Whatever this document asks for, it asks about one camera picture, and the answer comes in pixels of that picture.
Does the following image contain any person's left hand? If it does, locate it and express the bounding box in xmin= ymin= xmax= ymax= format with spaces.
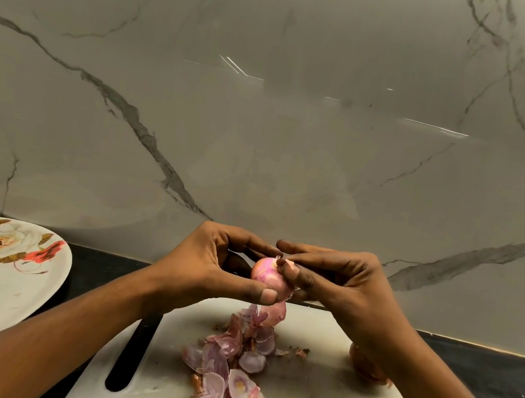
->
xmin=143 ymin=212 xmax=289 ymax=332

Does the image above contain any person's right hand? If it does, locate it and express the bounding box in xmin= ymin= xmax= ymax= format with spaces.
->
xmin=260 ymin=237 xmax=426 ymax=368

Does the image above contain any pink half-peeled onion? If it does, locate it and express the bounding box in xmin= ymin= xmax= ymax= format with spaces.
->
xmin=247 ymin=254 xmax=300 ymax=305

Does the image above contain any person's left forearm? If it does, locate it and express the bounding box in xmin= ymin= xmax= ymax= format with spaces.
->
xmin=0 ymin=240 xmax=167 ymax=398

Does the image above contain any pink onion skin piece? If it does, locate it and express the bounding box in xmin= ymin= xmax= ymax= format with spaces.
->
xmin=257 ymin=297 xmax=289 ymax=330

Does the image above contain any pile of onion peels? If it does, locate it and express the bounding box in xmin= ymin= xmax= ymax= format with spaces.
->
xmin=172 ymin=295 xmax=302 ymax=398

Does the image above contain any brown unpeeled onion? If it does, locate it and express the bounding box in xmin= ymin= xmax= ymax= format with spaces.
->
xmin=344 ymin=342 xmax=399 ymax=389

